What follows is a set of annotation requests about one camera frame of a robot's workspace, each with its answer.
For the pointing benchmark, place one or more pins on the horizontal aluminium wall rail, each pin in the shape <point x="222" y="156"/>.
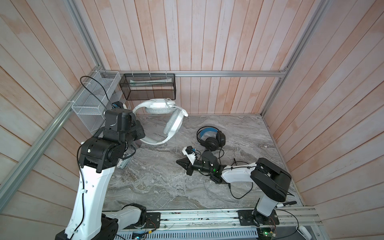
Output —
<point x="207" y="74"/>

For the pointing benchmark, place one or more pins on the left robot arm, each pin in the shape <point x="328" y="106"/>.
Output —
<point x="97" y="159"/>

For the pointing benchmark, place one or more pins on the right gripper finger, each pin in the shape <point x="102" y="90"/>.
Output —
<point x="185" y="163"/>
<point x="189" y="171"/>

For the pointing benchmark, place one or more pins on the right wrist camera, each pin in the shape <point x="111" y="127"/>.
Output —
<point x="190" y="153"/>

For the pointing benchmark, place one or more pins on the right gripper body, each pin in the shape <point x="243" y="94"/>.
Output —
<point x="199" y="165"/>

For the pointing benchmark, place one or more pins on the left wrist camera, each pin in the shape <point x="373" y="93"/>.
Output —
<point x="119" y="105"/>

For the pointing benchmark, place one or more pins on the white wire mesh shelf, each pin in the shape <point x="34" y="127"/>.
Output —
<point x="96" y="97"/>

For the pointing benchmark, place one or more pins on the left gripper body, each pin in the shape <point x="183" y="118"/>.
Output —
<point x="138" y="130"/>

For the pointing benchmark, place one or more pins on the black wire mesh basket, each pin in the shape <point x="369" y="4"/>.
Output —
<point x="143" y="87"/>

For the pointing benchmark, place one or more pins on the black and blue headphones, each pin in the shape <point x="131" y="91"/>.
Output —
<point x="211" y="138"/>

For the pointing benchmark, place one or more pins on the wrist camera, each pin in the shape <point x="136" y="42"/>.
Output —
<point x="190" y="153"/>
<point x="119" y="105"/>

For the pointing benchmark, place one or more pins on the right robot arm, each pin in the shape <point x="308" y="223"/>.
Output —
<point x="272" y="180"/>

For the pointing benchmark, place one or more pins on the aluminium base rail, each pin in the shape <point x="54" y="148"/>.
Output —
<point x="288" y="223"/>

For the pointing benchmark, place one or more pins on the white headphones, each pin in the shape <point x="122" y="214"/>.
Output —
<point x="163" y="107"/>

